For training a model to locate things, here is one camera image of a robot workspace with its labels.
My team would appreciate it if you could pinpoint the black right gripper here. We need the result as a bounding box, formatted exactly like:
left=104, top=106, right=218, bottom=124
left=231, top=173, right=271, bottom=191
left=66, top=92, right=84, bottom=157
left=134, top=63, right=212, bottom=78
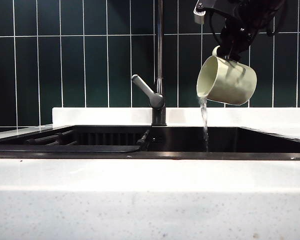
left=216, top=14, right=259, bottom=62

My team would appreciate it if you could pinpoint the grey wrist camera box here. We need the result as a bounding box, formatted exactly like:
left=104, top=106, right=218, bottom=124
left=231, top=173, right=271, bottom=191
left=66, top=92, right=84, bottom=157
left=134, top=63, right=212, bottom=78
left=193, top=0, right=213, bottom=25

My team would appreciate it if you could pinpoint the dark metal faucet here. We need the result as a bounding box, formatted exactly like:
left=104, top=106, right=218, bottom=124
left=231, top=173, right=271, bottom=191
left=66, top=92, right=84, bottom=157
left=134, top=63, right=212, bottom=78
left=151, top=0, right=167, bottom=127

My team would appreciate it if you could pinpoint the grey faucet lever handle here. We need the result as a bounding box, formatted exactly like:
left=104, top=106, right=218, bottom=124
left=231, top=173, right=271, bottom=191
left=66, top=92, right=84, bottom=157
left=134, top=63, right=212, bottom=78
left=131, top=74, right=165, bottom=109

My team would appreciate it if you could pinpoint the poured water stream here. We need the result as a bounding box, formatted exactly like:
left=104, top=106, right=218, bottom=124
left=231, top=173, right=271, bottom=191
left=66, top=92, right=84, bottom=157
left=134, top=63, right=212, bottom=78
left=197, top=95, right=211, bottom=153

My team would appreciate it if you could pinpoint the pale green ceramic mug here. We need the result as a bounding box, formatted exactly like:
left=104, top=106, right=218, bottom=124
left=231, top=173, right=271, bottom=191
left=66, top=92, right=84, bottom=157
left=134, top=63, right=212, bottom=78
left=196, top=45, right=258, bottom=106

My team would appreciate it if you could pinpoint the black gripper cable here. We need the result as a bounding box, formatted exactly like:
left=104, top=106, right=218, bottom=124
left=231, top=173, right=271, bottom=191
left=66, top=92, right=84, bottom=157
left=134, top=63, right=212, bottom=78
left=209, top=9, right=223, bottom=45

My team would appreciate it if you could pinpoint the black kitchen sink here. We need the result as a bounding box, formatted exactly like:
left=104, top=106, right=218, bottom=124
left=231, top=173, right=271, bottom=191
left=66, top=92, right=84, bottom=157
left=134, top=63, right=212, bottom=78
left=0, top=124, right=300, bottom=161

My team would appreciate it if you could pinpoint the black sink drain rack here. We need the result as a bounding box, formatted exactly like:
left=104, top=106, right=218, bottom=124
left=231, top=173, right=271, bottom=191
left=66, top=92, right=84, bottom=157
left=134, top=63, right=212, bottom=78
left=26, top=129, right=79, bottom=147

